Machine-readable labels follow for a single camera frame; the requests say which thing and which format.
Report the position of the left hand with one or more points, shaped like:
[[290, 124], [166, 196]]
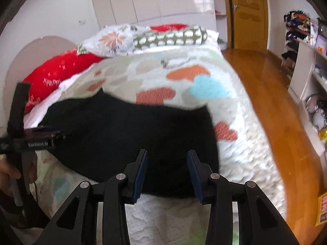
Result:
[[9, 171]]

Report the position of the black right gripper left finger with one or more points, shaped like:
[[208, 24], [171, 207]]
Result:
[[98, 209]]

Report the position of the black pants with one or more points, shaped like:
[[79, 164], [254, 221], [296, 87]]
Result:
[[104, 134]]

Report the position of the white floral pillow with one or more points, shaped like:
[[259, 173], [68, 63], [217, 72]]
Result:
[[111, 41]]

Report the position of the red long pillow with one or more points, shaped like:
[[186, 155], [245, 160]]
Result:
[[47, 77]]

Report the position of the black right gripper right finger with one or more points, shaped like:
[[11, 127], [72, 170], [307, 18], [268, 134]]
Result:
[[259, 220]]

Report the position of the beige headboard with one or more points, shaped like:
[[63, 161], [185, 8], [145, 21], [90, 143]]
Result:
[[30, 57]]

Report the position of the heart patterned quilt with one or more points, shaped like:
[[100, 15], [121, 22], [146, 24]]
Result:
[[189, 78]]

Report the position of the olive white patterned pillow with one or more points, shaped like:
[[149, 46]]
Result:
[[191, 35]]

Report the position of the wooden door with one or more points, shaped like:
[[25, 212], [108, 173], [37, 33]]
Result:
[[250, 24]]

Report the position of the white shelf unit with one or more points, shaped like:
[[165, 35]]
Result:
[[304, 59]]

